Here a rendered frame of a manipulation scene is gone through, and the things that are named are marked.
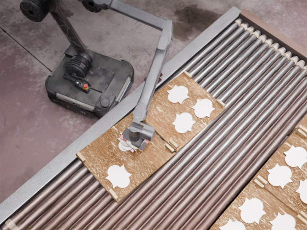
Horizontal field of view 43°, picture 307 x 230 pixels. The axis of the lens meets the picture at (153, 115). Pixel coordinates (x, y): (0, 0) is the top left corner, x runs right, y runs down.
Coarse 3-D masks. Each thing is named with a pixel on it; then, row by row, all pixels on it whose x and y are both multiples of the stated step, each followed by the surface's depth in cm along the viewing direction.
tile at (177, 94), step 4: (176, 88) 231; (180, 88) 231; (184, 88) 231; (168, 92) 229; (172, 92) 229; (176, 92) 229; (180, 92) 230; (184, 92) 230; (168, 96) 228; (172, 96) 228; (176, 96) 228; (180, 96) 228; (184, 96) 228; (188, 96) 229; (172, 100) 227; (176, 100) 227; (180, 100) 227; (180, 104) 226
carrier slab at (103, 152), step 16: (112, 128) 216; (96, 144) 211; (112, 144) 212; (160, 144) 213; (80, 160) 206; (96, 160) 206; (112, 160) 207; (128, 160) 207; (144, 160) 208; (160, 160) 209; (96, 176) 202; (144, 176) 204; (128, 192) 199
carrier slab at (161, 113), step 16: (176, 80) 235; (192, 80) 235; (160, 96) 228; (192, 96) 230; (208, 96) 230; (160, 112) 223; (176, 112) 224; (192, 112) 224; (160, 128) 218; (192, 128) 219
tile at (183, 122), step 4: (176, 116) 221; (180, 116) 222; (184, 116) 222; (188, 116) 222; (176, 120) 220; (180, 120) 220; (184, 120) 220; (188, 120) 221; (192, 120) 221; (172, 124) 219; (176, 124) 219; (180, 124) 219; (184, 124) 219; (188, 124) 219; (192, 124) 220; (176, 128) 218; (180, 128) 218; (184, 128) 218; (188, 128) 218; (180, 132) 217; (184, 132) 217
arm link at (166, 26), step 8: (96, 0) 191; (104, 0) 190; (112, 0) 191; (120, 0) 192; (112, 8) 192; (120, 8) 191; (128, 8) 191; (136, 8) 190; (128, 16) 193; (136, 16) 190; (144, 16) 189; (152, 16) 189; (152, 24) 189; (160, 24) 188; (168, 24) 186; (168, 32) 186
